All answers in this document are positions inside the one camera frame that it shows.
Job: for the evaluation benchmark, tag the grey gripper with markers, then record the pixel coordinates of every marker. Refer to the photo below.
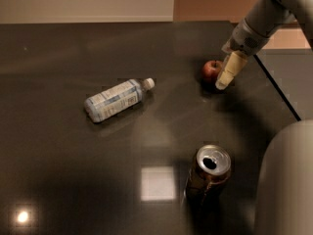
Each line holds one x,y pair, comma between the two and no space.
244,42

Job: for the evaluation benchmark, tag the red apple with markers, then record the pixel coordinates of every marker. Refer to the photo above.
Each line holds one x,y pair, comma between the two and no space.
210,71

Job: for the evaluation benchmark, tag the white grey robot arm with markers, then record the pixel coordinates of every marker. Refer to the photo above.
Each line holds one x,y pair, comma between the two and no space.
284,199

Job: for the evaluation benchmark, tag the open gold soda can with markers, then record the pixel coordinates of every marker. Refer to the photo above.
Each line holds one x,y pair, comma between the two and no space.
208,175

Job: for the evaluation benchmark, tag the clear plastic water bottle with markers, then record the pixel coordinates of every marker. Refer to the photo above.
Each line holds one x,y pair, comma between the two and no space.
112,101

